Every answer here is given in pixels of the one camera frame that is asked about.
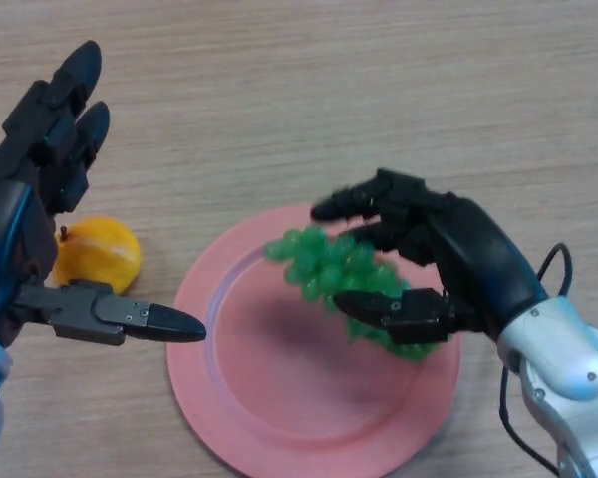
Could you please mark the orange yellow pear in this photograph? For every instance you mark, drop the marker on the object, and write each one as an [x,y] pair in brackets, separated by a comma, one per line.
[102,254]

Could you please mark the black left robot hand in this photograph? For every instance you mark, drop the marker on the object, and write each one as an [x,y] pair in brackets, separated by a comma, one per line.
[10,234]

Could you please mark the pink round plate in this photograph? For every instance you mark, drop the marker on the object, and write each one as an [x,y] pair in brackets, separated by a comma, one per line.
[289,388]

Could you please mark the green grapes bunch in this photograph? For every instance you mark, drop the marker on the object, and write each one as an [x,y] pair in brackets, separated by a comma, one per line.
[324,264]

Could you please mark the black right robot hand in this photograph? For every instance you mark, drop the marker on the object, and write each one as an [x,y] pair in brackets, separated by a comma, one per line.
[473,249]

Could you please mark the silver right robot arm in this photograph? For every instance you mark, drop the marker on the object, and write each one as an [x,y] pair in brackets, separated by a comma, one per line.
[568,358]

